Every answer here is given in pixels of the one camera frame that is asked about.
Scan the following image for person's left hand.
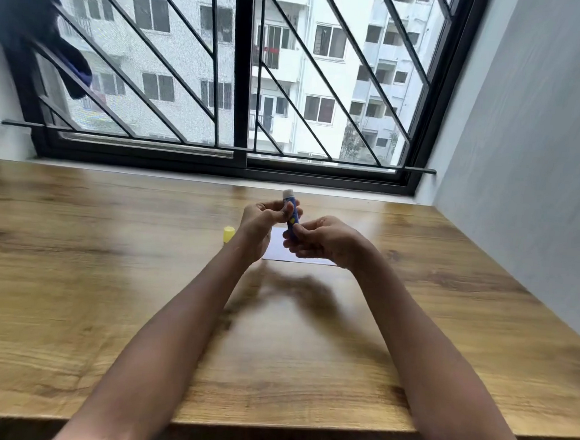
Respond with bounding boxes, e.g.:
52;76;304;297
235;197;304;268

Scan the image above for person's right hand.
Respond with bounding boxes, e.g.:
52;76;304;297
281;212;370;271

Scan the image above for blue glue stick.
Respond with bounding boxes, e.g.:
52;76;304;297
278;188;304;243

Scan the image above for person's right forearm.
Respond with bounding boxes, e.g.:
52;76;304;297
327;236;561;440

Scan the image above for person's left forearm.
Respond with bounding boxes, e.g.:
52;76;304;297
49;221;270;440

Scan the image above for white paper sheet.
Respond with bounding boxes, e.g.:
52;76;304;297
261;225;340;267

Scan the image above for black metal window grille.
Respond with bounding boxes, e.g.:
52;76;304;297
0;0;455;176

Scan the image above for white apartment building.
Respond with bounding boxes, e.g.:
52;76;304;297
48;0;457;170

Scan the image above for dark blue cloth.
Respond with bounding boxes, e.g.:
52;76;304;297
0;0;98;101

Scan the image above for black window frame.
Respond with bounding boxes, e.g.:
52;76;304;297
6;0;492;201

